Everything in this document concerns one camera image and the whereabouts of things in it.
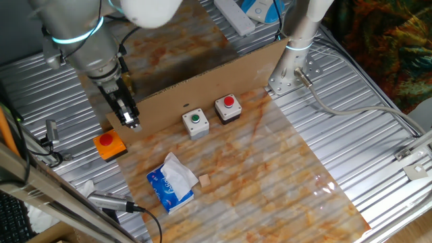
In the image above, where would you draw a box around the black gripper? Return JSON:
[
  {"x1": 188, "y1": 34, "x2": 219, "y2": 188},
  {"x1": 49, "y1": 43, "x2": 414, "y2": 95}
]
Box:
[{"x1": 99, "y1": 79, "x2": 143, "y2": 132}]

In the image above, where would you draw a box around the orange box red mushroom button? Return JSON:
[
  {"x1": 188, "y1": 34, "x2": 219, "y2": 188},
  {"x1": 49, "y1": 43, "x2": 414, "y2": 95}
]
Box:
[{"x1": 92, "y1": 129, "x2": 128, "y2": 162}]

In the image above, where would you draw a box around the grey box green button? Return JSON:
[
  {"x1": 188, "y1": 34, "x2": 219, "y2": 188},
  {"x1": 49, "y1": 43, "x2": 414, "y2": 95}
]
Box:
[{"x1": 182, "y1": 108, "x2": 211, "y2": 141}]

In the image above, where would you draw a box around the brown cardboard divider board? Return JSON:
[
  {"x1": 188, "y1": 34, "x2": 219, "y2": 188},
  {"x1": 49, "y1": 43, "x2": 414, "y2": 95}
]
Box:
[{"x1": 106, "y1": 37, "x2": 292, "y2": 146}]

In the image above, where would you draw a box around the white tissue sheet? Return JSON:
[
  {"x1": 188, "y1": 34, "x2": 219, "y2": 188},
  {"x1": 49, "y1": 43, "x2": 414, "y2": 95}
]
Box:
[{"x1": 160, "y1": 151, "x2": 199, "y2": 201}]

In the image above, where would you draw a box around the small silver ribbed box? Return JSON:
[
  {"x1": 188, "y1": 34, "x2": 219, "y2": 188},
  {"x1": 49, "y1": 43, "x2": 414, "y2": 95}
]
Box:
[{"x1": 45, "y1": 119, "x2": 61, "y2": 146}]

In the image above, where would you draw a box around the blue tissue pack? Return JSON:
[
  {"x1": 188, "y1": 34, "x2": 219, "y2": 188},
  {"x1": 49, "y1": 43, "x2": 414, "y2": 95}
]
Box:
[{"x1": 146, "y1": 164, "x2": 195, "y2": 215}]

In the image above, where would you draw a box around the crumpled white tissue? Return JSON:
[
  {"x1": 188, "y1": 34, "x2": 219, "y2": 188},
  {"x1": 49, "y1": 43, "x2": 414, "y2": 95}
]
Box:
[{"x1": 76, "y1": 180, "x2": 97, "y2": 198}]

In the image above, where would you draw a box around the white box red button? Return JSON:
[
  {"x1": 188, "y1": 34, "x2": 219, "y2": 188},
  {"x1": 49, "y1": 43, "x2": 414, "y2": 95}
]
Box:
[{"x1": 214, "y1": 94, "x2": 243, "y2": 126}]

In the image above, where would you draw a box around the orange rod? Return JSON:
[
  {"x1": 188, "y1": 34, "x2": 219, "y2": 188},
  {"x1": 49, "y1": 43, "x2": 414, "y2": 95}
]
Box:
[{"x1": 0, "y1": 107, "x2": 20, "y2": 156}]

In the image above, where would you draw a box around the white paper wad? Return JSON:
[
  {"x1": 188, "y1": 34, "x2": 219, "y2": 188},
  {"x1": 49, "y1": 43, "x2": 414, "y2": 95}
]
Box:
[{"x1": 25, "y1": 202, "x2": 61, "y2": 234}]

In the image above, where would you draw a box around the taped brown cardboard box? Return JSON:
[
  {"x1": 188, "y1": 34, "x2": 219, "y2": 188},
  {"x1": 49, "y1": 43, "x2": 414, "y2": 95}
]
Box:
[{"x1": 26, "y1": 221, "x2": 80, "y2": 243}]

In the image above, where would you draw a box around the white power strip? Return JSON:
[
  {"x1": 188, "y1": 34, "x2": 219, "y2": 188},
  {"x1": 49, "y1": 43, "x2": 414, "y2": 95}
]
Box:
[{"x1": 213, "y1": 0, "x2": 257, "y2": 37}]

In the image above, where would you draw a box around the black keyboard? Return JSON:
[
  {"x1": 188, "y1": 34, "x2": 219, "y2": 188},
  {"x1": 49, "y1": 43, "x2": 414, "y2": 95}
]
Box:
[{"x1": 0, "y1": 190, "x2": 36, "y2": 243}]

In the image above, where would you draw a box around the blue white plastic device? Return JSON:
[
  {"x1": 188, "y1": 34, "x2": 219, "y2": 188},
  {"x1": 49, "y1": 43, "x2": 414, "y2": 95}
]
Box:
[{"x1": 241, "y1": 0, "x2": 286, "y2": 24}]

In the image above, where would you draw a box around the colourful patterned cloth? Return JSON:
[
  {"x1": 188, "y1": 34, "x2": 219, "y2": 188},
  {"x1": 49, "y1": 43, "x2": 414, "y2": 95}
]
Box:
[{"x1": 323, "y1": 0, "x2": 432, "y2": 115}]

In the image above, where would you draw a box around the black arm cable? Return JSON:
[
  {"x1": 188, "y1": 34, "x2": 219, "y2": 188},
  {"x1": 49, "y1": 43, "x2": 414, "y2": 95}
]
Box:
[{"x1": 116, "y1": 26, "x2": 142, "y2": 57}]

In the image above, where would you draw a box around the silver camera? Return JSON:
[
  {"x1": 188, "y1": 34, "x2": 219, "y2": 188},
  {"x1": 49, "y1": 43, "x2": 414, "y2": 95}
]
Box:
[{"x1": 86, "y1": 190, "x2": 136, "y2": 214}]

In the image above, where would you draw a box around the black camera cable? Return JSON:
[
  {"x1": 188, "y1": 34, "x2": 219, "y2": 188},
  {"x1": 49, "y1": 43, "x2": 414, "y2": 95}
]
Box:
[{"x1": 133, "y1": 205, "x2": 163, "y2": 243}]

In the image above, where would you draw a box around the aluminium frame rail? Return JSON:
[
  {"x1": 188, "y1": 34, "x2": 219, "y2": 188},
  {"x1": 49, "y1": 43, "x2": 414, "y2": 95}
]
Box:
[{"x1": 0, "y1": 141, "x2": 136, "y2": 243}]

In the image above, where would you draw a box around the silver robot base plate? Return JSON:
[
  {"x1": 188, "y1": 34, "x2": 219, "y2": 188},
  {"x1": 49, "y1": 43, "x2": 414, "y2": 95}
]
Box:
[{"x1": 267, "y1": 53, "x2": 323, "y2": 96}]

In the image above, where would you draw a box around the looped black cable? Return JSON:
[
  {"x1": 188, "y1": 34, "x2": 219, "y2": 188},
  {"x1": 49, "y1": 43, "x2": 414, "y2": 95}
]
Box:
[{"x1": 273, "y1": 0, "x2": 288, "y2": 41}]

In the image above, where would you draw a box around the thick grey base cable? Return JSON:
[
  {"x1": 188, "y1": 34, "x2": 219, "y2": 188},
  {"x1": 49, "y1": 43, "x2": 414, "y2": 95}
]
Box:
[{"x1": 294, "y1": 66, "x2": 428, "y2": 136}]

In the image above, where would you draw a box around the aluminium corner rail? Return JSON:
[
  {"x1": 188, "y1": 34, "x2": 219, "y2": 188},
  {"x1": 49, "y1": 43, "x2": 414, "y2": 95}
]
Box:
[{"x1": 394, "y1": 130, "x2": 432, "y2": 161}]

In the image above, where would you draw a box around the small metal bracket plate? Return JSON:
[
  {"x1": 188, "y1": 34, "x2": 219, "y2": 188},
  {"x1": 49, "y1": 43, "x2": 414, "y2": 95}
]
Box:
[{"x1": 402, "y1": 163, "x2": 429, "y2": 182}]

